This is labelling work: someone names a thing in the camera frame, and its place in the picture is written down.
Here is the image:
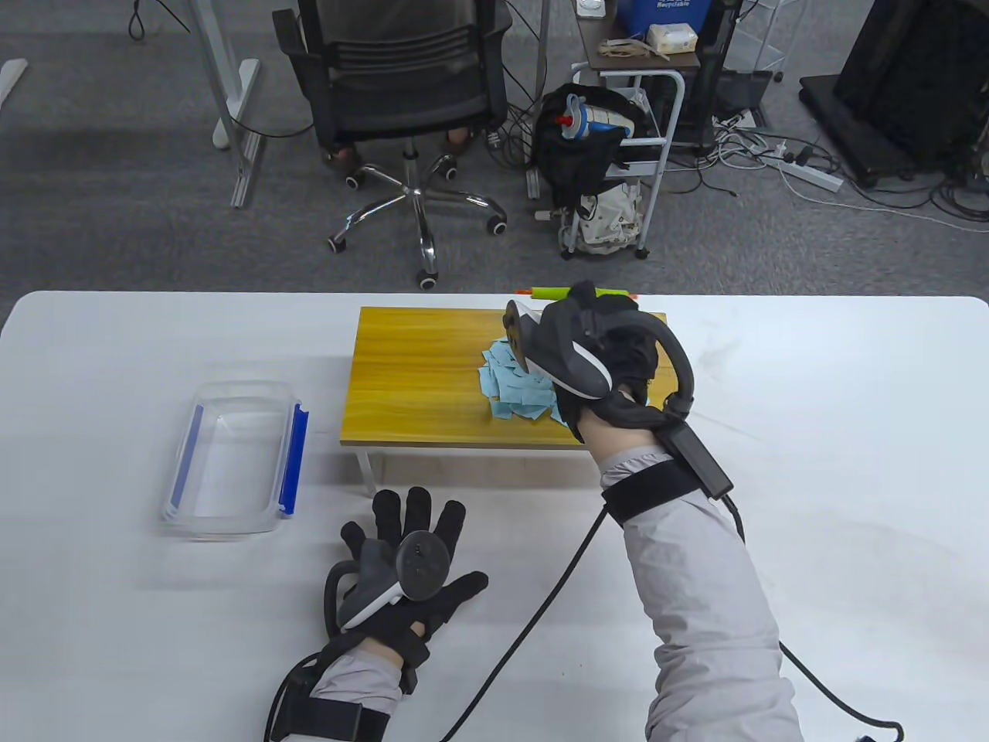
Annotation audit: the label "person's right hand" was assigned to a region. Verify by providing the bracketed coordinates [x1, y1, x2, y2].
[541, 281, 659, 445]

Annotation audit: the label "person's left hand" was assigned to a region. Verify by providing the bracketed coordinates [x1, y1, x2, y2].
[340, 487, 489, 665]

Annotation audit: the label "green and orange scraper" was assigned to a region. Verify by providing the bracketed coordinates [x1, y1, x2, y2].
[516, 284, 638, 304]

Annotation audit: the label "pile of blue paper scraps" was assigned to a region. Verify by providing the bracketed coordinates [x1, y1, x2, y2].
[478, 340, 569, 424]

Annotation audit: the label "small wooden table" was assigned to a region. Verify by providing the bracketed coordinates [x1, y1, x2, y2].
[340, 307, 688, 495]

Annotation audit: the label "clear plastic storage box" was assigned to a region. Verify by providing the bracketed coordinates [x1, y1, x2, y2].
[161, 380, 310, 542]

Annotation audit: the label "person's left forearm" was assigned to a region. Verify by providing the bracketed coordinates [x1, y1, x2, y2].
[309, 645, 406, 742]

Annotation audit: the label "person's right forearm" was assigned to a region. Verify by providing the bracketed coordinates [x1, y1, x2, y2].
[583, 414, 804, 742]

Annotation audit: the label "black sensor box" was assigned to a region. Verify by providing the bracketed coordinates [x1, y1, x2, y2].
[270, 672, 318, 742]
[657, 425, 735, 499]

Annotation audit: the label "black floor box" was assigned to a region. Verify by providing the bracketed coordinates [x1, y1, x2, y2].
[711, 70, 773, 128]

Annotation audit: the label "white tissue box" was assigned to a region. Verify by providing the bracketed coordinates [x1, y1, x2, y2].
[646, 23, 696, 55]

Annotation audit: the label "black and white controller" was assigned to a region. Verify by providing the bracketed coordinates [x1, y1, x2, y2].
[502, 298, 696, 424]
[325, 532, 453, 631]

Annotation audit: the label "beige tote bag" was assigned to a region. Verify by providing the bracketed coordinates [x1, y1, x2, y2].
[576, 182, 644, 252]

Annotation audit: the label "black backpack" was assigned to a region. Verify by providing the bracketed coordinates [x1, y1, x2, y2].
[535, 83, 650, 213]

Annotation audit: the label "blue and white bottle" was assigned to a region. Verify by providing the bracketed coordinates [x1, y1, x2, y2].
[558, 94, 636, 141]

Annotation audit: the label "white metal cart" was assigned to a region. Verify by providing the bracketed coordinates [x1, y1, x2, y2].
[560, 0, 704, 260]

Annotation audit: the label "white power strip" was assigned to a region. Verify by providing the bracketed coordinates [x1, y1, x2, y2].
[761, 151, 845, 194]

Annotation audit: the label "white desk leg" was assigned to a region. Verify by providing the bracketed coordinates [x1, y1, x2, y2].
[525, 0, 551, 202]

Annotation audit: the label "beige gloves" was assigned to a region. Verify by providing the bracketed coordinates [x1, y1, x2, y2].
[599, 39, 669, 61]

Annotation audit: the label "blue recycling bin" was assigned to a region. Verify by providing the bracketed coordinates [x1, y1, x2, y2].
[616, 0, 715, 39]

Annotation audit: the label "black office chair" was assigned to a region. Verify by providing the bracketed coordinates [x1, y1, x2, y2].
[272, 0, 515, 291]

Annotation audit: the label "black equipment stand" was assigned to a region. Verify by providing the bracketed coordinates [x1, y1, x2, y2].
[800, 0, 989, 190]

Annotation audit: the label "white desk foot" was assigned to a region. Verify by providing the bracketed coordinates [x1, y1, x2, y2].
[0, 58, 29, 109]

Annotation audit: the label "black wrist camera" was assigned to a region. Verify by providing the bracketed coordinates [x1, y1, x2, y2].
[400, 622, 430, 694]

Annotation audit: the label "black cable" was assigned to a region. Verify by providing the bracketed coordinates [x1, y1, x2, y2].
[437, 506, 607, 742]
[722, 495, 905, 742]
[263, 653, 321, 742]

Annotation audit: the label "bundle of floor cables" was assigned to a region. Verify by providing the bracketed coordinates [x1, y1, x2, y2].
[692, 108, 989, 233]

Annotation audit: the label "white desk frame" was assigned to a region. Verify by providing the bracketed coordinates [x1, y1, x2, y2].
[182, 0, 263, 209]

